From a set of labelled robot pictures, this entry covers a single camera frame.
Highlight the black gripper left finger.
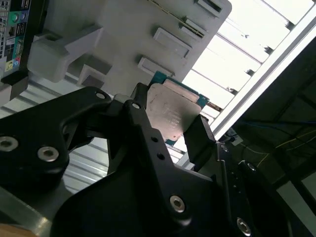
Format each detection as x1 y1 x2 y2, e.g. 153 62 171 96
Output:
0 82 213 223

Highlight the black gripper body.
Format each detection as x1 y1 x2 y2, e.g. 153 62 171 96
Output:
49 162 247 237

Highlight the silver topped CPU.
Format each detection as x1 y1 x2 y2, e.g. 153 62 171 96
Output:
145 70 210 148

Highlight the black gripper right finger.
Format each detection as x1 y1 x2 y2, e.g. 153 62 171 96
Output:
184 116 294 237

